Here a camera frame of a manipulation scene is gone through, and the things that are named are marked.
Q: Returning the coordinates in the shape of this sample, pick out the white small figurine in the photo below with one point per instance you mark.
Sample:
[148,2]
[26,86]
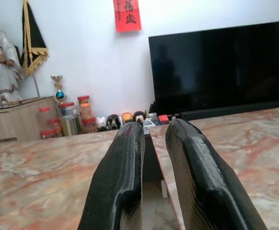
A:
[101,122]

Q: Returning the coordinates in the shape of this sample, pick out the large red-lidded plastic jar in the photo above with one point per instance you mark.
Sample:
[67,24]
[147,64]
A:
[68,110]

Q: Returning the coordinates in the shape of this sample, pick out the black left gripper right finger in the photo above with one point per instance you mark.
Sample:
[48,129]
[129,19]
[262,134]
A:
[201,182]

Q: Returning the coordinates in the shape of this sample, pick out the black round-eared figurine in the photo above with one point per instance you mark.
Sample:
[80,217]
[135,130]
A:
[138,117]

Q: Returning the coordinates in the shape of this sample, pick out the black and white figurine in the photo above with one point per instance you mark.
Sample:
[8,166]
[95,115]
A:
[113,122]

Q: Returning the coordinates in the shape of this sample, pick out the black flat television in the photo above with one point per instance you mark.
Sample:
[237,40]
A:
[221,67]

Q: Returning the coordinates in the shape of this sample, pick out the orange-filled red-lidded jar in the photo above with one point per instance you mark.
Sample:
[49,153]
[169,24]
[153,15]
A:
[89,124]

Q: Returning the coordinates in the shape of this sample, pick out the clear red-lidded plastic jar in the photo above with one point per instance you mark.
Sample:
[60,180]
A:
[44,118]

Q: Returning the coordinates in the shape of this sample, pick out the steel canister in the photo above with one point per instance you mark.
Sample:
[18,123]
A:
[70,125]

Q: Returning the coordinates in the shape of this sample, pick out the small red-lidded jar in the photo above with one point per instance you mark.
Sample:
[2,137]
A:
[50,134]

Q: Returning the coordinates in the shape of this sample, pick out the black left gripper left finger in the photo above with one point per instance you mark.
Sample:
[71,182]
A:
[120,172]

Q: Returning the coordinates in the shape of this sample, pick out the white small device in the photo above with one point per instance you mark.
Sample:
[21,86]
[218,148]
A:
[148,123]

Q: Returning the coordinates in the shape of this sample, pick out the black flag with gold fringe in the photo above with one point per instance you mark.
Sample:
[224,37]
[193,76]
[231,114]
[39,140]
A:
[32,40]

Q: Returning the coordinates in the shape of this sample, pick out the small red box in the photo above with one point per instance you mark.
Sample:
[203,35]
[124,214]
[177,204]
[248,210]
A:
[163,119]

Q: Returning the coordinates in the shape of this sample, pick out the gold trophy with blue ball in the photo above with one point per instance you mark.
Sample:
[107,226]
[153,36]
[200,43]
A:
[58,88]

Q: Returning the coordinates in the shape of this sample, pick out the red paper banner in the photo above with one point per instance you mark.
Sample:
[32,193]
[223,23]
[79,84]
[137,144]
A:
[127,15]

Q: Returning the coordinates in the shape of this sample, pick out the tall red-lidded snack jar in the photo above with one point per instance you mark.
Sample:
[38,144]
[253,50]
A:
[85,109]

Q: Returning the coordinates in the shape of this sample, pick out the marble pattern folding table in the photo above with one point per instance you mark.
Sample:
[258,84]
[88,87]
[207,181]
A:
[249,148]
[46,182]

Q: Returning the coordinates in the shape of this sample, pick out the yellow figurine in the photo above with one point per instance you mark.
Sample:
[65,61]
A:
[127,117]

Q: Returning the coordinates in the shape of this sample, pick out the light wooden cabinet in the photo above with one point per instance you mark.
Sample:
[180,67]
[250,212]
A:
[15,122]

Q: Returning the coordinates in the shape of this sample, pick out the white robed statue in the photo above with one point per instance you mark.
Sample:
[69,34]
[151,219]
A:
[3,64]

